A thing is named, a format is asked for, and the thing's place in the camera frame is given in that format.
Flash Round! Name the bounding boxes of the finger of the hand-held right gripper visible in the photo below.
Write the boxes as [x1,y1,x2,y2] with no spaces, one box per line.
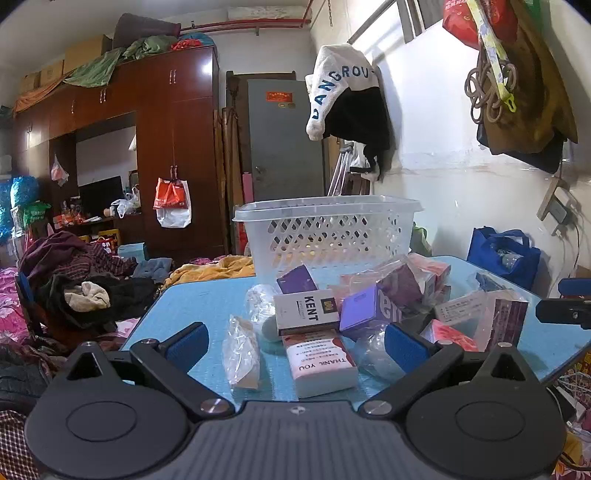
[558,278,591,296]
[536,299,591,330]

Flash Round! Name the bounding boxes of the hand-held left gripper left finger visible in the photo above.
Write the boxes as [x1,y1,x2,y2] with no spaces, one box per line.
[60,322,236,422]

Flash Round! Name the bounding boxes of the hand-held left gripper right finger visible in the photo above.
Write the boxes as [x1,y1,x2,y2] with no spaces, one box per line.
[358,322,527,418]

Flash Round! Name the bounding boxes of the clear plastic bag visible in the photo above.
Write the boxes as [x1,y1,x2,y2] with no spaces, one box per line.
[353,323,409,381]

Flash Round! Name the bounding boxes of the red patterned packet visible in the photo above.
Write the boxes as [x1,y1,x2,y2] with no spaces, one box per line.
[419,319,478,352]

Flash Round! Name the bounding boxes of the clear bag with tan snack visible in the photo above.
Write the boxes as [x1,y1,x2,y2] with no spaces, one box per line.
[222,315,265,393]

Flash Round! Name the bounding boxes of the dark red box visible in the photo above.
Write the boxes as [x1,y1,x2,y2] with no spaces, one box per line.
[487,299,528,352]

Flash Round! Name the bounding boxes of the large purple box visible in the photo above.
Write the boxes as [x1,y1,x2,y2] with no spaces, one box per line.
[339,285,393,342]

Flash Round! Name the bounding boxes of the purple packet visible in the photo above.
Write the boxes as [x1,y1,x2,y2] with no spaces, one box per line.
[375,262,435,317]

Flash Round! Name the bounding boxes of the white card packet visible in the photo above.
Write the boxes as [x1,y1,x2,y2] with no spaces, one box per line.
[434,290,491,334]

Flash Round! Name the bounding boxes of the pink box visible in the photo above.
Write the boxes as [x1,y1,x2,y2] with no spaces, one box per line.
[406,253,452,296]

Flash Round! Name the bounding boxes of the pink tissue pack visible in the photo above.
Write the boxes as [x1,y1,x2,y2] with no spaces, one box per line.
[281,332,360,399]

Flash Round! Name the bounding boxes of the white cigarette box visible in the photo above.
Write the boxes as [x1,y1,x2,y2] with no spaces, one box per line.
[273,288,341,337]

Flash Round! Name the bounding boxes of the small purple box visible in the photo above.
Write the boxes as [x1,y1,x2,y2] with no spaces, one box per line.
[276,264,319,296]

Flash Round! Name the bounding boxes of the white plastic basket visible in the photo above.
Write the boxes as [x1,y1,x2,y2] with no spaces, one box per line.
[232,195,424,289]

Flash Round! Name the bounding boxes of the white power strip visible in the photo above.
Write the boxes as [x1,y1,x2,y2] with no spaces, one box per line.
[537,186,579,228]

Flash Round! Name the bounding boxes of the yellow blanket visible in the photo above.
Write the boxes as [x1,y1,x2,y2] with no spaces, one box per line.
[161,255,257,292]

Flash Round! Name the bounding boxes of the blue-grey cloth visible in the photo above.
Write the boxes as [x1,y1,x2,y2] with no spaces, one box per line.
[134,257,174,283]

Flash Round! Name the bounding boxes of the blue tote bag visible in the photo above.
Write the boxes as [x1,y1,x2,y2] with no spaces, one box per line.
[467,226,542,291]

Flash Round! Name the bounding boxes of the green and white bag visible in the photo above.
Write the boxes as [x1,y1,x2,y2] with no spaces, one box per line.
[411,223,433,257]

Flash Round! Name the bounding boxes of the teal box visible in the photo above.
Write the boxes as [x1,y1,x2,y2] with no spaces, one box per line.
[117,243,150,262]

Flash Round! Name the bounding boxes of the orange and white plastic bag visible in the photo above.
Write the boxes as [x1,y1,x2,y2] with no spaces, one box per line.
[153,178,192,229]

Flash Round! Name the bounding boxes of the black hanging bag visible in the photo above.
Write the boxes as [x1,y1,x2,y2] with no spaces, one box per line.
[476,122,566,175]

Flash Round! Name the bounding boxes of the pile of dark clothes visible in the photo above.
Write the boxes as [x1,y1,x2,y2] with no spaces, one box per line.
[17,231,158,335]

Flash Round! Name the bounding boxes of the black jacket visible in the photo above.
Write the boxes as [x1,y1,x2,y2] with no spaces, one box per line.
[0,344,52,416]

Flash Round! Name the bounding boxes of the black television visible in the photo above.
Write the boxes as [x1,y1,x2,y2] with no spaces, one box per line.
[78,175,125,217]

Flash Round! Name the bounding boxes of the brown hanging bag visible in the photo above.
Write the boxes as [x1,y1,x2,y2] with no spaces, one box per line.
[478,0,579,156]

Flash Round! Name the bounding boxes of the pink floral bedsheet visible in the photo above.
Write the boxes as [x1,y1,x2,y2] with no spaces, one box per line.
[0,265,33,344]

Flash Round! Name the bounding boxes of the metal crutches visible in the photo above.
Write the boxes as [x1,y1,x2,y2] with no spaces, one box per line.
[327,141,357,197]

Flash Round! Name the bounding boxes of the wooden planks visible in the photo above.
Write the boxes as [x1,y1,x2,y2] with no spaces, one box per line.
[213,69,246,256]

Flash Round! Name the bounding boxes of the green packet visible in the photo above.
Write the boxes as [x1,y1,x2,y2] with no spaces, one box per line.
[21,202,52,230]

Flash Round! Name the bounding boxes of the brown wooden wardrobe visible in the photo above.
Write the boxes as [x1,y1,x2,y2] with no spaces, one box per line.
[11,46,228,260]

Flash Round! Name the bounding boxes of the small pink plastic bag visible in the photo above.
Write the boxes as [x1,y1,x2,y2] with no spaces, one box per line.
[51,154,70,186]

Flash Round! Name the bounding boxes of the grey door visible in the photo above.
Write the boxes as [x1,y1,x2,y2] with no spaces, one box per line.
[246,78,327,202]

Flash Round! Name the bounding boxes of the blue plastic bags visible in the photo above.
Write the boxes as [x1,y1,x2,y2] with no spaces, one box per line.
[0,175,41,241]

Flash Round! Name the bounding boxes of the white and black hoodie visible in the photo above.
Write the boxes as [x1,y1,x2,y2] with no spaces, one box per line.
[305,45,393,182]

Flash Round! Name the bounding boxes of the green cloth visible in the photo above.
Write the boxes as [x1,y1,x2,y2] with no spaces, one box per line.
[62,37,182,88]

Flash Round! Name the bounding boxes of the small cardboard box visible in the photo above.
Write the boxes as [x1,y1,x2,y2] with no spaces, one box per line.
[39,60,65,87]

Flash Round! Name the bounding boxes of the large cardboard box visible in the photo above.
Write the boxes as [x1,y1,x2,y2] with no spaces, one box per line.
[64,34,114,75]

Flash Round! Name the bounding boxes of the red ceiling pipe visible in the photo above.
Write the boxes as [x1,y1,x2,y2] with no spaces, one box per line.
[179,17,314,34]

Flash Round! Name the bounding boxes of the coiled beige rope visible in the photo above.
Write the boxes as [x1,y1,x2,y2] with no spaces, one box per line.
[464,62,519,125]

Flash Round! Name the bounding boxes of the yellow-green strap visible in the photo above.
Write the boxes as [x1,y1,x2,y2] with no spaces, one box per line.
[465,0,518,114]

